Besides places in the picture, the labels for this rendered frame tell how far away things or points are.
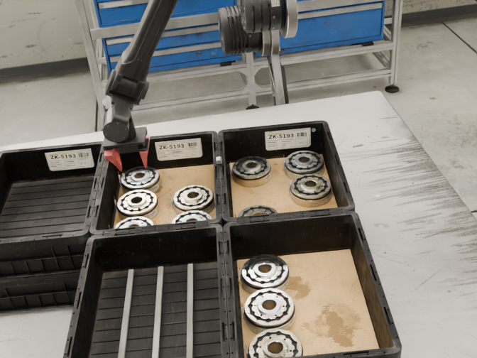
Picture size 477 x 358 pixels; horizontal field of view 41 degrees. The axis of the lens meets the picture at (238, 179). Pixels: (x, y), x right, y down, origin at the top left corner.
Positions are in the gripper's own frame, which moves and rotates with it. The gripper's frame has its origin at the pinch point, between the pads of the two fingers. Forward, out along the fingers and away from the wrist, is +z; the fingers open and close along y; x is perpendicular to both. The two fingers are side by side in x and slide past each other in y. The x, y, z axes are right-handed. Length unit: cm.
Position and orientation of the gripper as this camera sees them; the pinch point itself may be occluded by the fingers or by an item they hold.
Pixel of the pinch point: (133, 165)
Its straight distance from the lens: 163.6
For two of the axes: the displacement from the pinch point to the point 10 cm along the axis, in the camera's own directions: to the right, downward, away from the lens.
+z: 1.2, 7.7, 6.3
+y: 9.9, -1.1, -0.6
